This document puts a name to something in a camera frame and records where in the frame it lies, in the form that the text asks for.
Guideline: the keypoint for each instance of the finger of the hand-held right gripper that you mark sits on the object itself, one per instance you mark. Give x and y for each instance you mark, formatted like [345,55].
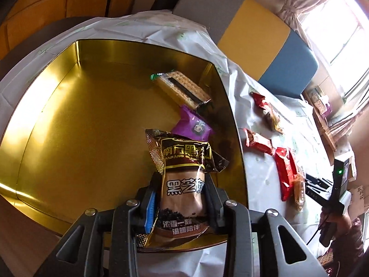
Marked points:
[317,180]

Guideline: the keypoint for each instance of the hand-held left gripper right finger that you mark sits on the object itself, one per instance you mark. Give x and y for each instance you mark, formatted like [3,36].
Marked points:
[213,207]

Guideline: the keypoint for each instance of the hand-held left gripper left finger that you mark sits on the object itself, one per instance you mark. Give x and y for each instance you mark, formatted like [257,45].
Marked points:
[150,207]

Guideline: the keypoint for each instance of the clear orange biscuit packet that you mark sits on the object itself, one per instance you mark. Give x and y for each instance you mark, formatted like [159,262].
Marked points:
[299,190]

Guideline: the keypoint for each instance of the large red snack packet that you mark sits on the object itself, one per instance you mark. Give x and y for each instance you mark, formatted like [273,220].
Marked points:
[285,173]

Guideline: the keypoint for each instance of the brown sesame drink packet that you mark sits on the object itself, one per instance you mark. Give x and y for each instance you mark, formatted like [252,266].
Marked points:
[184,187]

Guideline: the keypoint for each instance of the red patterned snack packet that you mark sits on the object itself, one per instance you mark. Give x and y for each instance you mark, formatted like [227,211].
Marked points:
[258,142]

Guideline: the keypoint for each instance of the clear yellow-edged snack packet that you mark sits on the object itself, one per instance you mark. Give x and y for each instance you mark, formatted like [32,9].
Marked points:
[275,118]

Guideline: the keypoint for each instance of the purple snack packet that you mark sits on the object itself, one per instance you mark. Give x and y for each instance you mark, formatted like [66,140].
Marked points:
[191,125]

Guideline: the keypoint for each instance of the small red snack packet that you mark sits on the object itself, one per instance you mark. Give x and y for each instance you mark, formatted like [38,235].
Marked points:
[259,99]

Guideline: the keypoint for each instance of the gold tin box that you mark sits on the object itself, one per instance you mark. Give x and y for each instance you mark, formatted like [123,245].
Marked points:
[86,121]

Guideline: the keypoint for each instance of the clear cracker packet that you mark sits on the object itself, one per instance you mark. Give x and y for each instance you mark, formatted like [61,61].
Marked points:
[181,88]

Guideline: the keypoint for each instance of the person's right forearm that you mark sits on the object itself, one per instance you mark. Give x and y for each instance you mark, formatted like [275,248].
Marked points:
[357,230]

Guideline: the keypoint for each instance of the person's right hand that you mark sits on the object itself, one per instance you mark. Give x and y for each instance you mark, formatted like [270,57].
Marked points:
[341,223]

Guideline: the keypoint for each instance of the wooden side desk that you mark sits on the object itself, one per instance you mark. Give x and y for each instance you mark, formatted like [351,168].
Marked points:
[331,132]

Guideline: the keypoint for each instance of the white green-flowered tablecloth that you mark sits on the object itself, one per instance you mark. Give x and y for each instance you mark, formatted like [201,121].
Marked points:
[259,179]

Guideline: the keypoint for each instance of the hanging floral curtain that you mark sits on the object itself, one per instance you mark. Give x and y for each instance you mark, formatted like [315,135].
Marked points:
[348,115]

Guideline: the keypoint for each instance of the small purple box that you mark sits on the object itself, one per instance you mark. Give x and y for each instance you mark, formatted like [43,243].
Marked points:
[328,109]

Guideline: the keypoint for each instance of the patterned tissue box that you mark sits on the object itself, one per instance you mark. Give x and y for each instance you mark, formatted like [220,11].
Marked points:
[320,104]

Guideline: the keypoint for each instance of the window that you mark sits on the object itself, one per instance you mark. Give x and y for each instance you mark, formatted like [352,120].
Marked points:
[340,34]

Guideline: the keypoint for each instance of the grey yellow blue chair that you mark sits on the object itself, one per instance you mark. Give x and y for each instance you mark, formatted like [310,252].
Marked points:
[253,26]

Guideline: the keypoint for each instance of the tied floral curtain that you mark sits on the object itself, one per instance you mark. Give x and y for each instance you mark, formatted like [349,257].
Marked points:
[299,3]

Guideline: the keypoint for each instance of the wooden wardrobe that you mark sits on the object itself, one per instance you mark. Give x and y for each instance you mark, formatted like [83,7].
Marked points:
[43,0]

